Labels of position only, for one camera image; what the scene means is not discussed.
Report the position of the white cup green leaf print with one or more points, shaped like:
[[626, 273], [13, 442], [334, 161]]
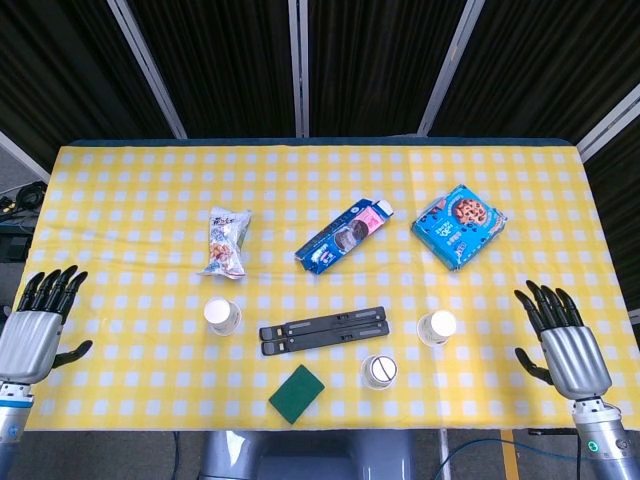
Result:
[[437, 327]]

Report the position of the white table leg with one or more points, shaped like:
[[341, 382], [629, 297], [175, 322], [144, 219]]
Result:
[[444, 455]]

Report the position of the white cup black line bottom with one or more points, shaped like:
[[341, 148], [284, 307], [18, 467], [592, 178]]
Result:
[[380, 371]]

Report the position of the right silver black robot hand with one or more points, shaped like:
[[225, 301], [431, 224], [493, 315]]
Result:
[[575, 360]]

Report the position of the white crumpled snack bag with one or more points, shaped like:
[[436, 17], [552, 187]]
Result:
[[225, 245]]

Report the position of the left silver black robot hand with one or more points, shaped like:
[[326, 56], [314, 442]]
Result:
[[30, 345]]

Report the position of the blue pink cookie box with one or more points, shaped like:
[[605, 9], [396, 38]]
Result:
[[340, 237]]

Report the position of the yellow white checkered tablecloth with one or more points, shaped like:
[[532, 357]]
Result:
[[150, 190]]

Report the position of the green yellow sponge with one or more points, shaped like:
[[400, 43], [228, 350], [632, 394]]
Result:
[[296, 394]]

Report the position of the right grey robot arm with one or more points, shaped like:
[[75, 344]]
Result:
[[605, 440]]

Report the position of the white cup blue flower print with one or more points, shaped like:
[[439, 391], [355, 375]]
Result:
[[220, 315]]

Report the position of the blue chocolate chip cookie box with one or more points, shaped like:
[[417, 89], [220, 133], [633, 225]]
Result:
[[457, 227]]

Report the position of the dark pleated curtain panel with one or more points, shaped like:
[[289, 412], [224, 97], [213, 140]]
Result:
[[60, 65], [540, 65], [225, 65], [375, 65]]

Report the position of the black folding stand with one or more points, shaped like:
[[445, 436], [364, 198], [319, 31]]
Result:
[[325, 330]]

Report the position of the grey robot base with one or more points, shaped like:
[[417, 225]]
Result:
[[300, 457]]

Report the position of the white partition post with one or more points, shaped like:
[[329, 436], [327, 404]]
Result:
[[299, 65], [447, 70], [610, 120], [150, 75], [20, 155]]

